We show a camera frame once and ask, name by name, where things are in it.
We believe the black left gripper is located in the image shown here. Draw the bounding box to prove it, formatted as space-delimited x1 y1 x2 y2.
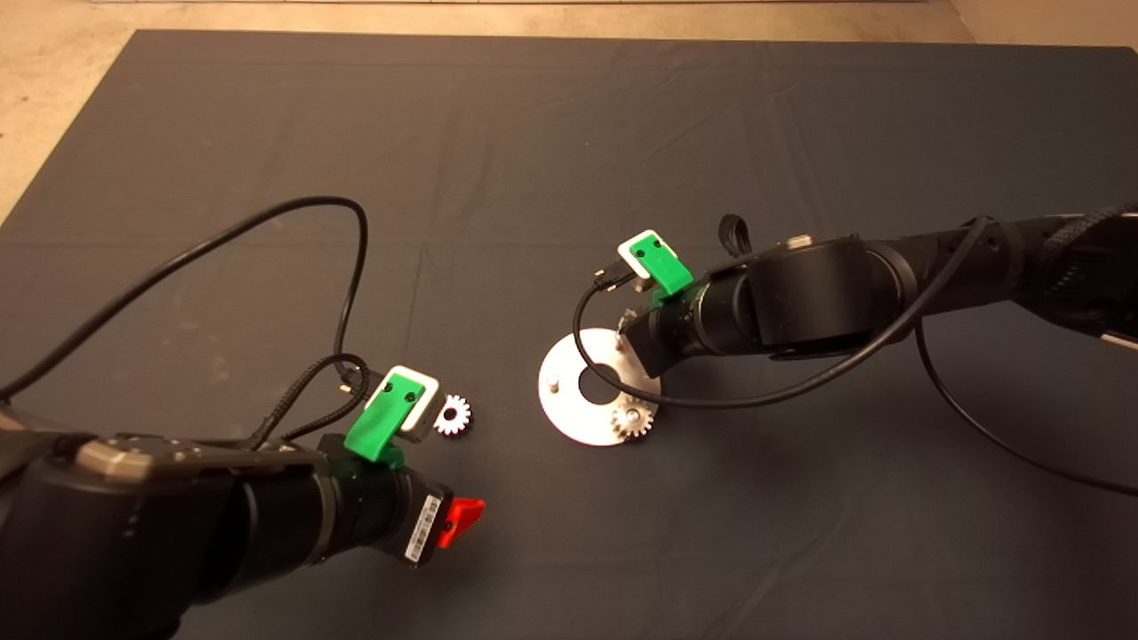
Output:
316 432 487 569

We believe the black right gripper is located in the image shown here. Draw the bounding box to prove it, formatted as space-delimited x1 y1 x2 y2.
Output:
620 284 712 382

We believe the round metal carrier plate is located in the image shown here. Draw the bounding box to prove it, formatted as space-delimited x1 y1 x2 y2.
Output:
538 328 662 447

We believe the dark grey table cloth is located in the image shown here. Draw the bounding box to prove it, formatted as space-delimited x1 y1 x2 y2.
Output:
0 31 1138 640

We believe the green right camera mount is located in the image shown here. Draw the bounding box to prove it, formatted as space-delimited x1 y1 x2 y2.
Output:
626 236 695 300

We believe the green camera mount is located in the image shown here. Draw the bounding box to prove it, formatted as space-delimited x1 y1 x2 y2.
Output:
626 236 695 300
343 372 427 466

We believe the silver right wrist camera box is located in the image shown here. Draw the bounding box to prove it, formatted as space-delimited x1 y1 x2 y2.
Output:
617 228 664 286

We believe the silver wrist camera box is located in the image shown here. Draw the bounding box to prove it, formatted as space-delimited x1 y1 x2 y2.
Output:
382 364 442 436
617 228 664 286

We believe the braided black right cable loop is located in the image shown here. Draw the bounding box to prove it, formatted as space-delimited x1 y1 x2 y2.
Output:
717 212 754 260

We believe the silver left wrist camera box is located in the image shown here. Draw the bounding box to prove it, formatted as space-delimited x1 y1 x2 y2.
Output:
382 364 442 436

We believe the green left camera mount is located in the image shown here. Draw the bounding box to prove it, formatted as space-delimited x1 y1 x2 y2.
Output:
343 372 427 466

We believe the braided black left cable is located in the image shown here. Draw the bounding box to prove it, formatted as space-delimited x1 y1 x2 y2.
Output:
248 352 371 451

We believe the thin black hanging cable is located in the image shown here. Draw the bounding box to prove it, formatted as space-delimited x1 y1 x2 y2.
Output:
915 318 1138 498

